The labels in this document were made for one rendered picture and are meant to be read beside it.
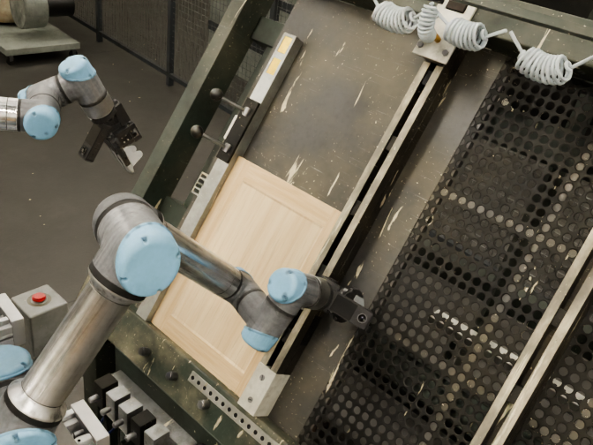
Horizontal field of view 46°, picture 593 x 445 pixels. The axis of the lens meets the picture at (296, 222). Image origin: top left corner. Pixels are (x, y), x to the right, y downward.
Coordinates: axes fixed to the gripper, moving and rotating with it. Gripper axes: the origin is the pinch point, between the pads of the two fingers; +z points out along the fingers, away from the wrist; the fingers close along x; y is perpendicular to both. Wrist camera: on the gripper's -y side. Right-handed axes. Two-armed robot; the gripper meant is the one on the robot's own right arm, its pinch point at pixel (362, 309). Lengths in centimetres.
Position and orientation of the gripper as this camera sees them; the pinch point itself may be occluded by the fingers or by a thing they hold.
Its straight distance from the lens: 174.9
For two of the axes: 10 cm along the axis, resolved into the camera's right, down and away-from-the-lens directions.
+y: -7.1, -4.2, 5.6
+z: 5.2, 2.3, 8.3
